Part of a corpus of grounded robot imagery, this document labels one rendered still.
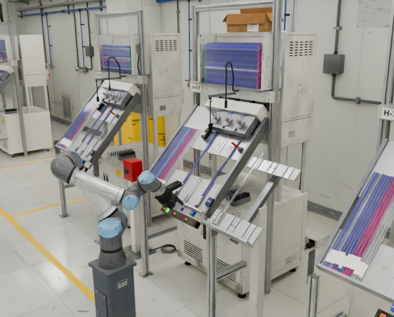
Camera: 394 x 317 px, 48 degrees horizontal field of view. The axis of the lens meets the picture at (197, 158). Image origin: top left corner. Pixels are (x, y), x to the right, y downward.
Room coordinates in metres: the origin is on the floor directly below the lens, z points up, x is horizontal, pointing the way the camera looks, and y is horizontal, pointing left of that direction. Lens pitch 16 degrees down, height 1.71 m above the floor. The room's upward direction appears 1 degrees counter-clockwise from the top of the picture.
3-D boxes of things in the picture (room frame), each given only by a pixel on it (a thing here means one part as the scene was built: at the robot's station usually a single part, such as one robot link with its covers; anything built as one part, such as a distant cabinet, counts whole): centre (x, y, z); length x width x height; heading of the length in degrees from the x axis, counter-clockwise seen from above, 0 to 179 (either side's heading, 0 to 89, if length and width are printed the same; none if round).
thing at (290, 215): (3.03, -0.32, 0.31); 0.70 x 0.65 x 0.62; 39
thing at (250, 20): (3.18, -0.42, 1.82); 0.68 x 0.30 x 0.20; 39
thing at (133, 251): (3.29, 0.50, 0.39); 0.24 x 0.24 x 0.78; 39
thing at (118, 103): (4.02, 0.73, 0.66); 1.01 x 0.73 x 1.31; 129
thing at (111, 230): (2.12, 0.45, 0.72); 0.13 x 0.12 x 0.14; 178
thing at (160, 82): (4.17, 0.59, 0.95); 1.35 x 0.82 x 1.90; 129
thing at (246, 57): (2.91, -0.26, 1.52); 0.51 x 0.13 x 0.27; 39
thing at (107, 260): (2.11, 0.45, 0.60); 0.15 x 0.15 x 0.10
